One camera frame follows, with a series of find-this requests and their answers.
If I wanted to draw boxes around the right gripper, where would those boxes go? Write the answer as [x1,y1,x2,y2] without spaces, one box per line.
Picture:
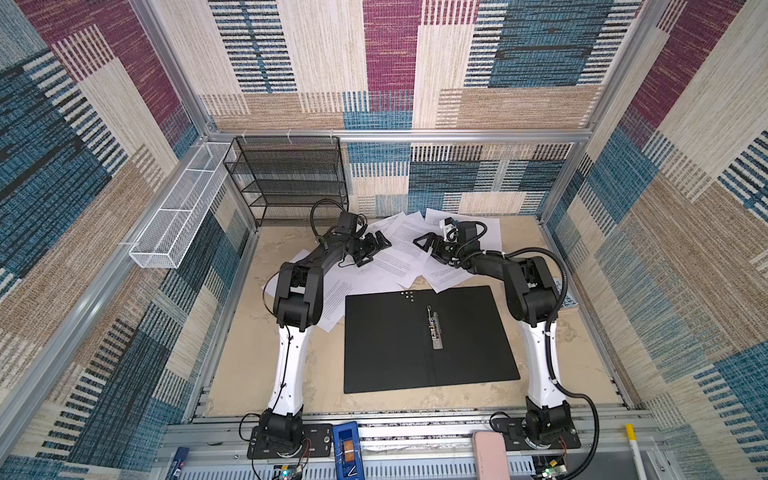
[412,231,463,262]

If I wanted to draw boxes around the printed text sheet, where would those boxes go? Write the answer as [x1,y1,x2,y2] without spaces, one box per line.
[360,211,432,288]

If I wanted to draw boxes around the red folder black inside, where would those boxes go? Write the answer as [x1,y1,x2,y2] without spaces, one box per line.
[343,285,520,394]

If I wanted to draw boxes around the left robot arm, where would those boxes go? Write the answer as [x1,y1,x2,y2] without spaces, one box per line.
[249,198,391,456]

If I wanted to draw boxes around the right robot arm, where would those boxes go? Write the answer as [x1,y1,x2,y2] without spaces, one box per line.
[412,217,601,479]

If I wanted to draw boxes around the text sheet under pile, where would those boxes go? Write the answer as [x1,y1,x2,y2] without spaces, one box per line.
[422,257,473,293]

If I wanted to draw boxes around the diagram drawing sheet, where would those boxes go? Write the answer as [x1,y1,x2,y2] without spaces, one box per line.
[366,212,407,243]

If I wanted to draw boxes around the colourful comic book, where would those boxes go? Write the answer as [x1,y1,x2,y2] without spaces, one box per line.
[554,278,579,310]

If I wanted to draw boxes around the pink phone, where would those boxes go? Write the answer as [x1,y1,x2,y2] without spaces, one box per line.
[472,431,510,480]

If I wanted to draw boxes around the white yellow marker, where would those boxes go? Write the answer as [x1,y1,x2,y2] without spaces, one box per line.
[625,424,648,480]

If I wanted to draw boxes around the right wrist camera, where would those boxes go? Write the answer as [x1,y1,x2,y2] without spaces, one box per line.
[438,217,482,243]

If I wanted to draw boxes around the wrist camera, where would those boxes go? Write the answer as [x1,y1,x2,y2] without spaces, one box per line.
[334,211,360,236]
[438,217,482,243]

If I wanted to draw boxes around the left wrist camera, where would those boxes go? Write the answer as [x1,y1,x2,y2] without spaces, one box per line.
[334,211,360,236]

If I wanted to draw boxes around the black wire mesh shelf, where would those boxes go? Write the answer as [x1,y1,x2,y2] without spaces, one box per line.
[223,136,349,226]

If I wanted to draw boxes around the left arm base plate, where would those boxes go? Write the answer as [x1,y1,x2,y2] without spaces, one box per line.
[246,423,333,460]

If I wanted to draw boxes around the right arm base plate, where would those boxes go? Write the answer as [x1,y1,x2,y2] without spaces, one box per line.
[489,412,582,451]

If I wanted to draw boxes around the white wire mesh tray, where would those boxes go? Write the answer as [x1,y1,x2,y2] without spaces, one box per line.
[129,142,229,269]

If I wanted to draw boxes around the blue box on rail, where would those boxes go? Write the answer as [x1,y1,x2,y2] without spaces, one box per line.
[332,421,365,480]

